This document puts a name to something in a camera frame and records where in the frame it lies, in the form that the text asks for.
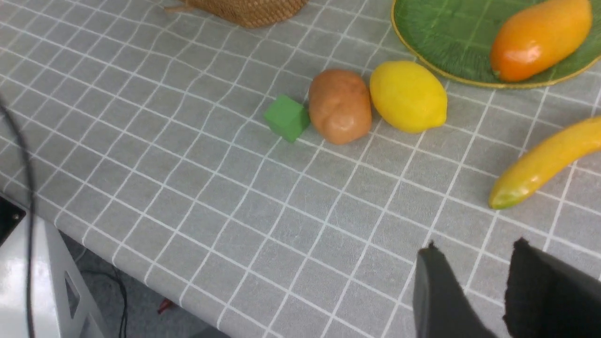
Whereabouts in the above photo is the brown potato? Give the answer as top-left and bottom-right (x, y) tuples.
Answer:
(308, 69), (373, 145)

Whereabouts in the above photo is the orange mango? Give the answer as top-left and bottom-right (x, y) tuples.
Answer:
(489, 0), (593, 83)

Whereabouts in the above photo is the woven wicker basket green lining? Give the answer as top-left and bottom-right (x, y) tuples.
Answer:
(164, 0), (308, 29)

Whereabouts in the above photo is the black cable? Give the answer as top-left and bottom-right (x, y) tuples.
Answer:
(0, 101), (38, 338)

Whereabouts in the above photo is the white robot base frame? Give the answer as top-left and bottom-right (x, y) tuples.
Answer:
(0, 197), (117, 338)

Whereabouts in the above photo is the yellow banana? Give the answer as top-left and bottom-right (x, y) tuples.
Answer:
(488, 117), (601, 210)

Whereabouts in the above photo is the green foam cube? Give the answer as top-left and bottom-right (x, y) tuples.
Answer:
(263, 95), (310, 143)

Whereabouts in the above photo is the yellow lemon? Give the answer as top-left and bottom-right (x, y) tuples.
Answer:
(369, 60), (448, 133)

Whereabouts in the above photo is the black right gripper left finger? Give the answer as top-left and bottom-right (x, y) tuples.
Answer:
(413, 242), (496, 338)

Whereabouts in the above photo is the green leaf glass plate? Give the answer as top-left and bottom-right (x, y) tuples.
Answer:
(391, 0), (601, 89)

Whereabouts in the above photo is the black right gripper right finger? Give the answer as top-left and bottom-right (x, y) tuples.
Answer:
(503, 238), (601, 338)

